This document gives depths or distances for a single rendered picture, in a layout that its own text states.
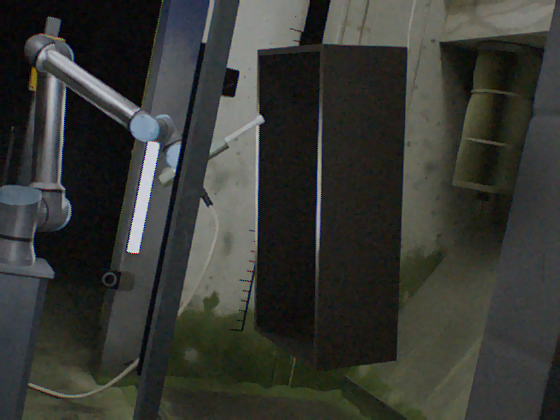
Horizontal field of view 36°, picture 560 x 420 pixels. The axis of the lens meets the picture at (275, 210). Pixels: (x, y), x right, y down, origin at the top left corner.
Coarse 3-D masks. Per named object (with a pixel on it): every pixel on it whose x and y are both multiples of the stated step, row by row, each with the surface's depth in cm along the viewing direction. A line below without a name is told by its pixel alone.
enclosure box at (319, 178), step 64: (320, 64) 303; (384, 64) 311; (320, 128) 305; (384, 128) 315; (256, 192) 361; (320, 192) 307; (384, 192) 318; (256, 256) 365; (320, 256) 311; (384, 256) 322; (256, 320) 369; (320, 320) 314; (384, 320) 326
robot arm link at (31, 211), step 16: (0, 192) 309; (16, 192) 306; (32, 192) 310; (0, 208) 307; (16, 208) 306; (32, 208) 309; (48, 208) 320; (0, 224) 307; (16, 224) 307; (32, 224) 311
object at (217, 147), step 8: (256, 120) 343; (240, 128) 344; (248, 128) 343; (232, 136) 343; (216, 144) 342; (224, 144) 342; (216, 152) 342; (208, 160) 345; (168, 168) 344; (160, 176) 342; (168, 176) 341; (168, 184) 344; (208, 200) 340
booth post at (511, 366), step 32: (544, 64) 143; (544, 96) 141; (544, 128) 140; (544, 160) 139; (544, 192) 137; (512, 224) 143; (544, 224) 136; (512, 256) 142; (544, 256) 135; (512, 288) 141; (544, 288) 134; (512, 320) 139; (544, 320) 132; (480, 352) 145; (512, 352) 138; (544, 352) 131; (480, 384) 144; (512, 384) 137; (544, 384) 130; (480, 416) 143; (512, 416) 135; (544, 416) 130
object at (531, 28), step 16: (464, 0) 431; (480, 0) 418; (496, 0) 406; (512, 0) 394; (528, 0) 383; (544, 0) 373; (448, 16) 442; (464, 16) 428; (480, 16) 416; (496, 16) 403; (512, 16) 392; (528, 16) 381; (544, 16) 371; (448, 32) 440; (464, 32) 426; (480, 32) 412; (496, 32) 400; (512, 32) 388; (528, 32) 378; (544, 32) 370; (464, 48) 448; (544, 48) 405
